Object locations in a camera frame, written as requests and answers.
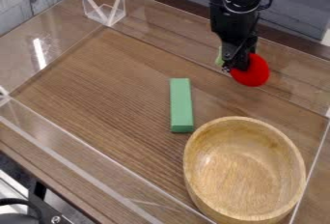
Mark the red plush strawberry toy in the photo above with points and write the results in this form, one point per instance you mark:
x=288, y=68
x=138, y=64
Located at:
x=253, y=77

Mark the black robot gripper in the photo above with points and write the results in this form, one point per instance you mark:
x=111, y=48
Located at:
x=233, y=22

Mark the clear acrylic tray wall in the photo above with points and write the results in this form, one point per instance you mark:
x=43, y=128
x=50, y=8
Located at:
x=111, y=194

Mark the black table clamp mount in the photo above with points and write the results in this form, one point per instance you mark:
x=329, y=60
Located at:
x=51, y=216

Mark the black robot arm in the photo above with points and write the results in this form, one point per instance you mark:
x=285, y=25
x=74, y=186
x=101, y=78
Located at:
x=233, y=22

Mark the clear acrylic corner bracket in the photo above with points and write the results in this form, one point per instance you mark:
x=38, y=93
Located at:
x=105, y=14

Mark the green rectangular block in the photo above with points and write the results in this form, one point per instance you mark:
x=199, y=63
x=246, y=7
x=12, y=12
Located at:
x=181, y=106

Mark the wooden bowl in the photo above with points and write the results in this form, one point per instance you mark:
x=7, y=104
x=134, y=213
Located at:
x=245, y=171

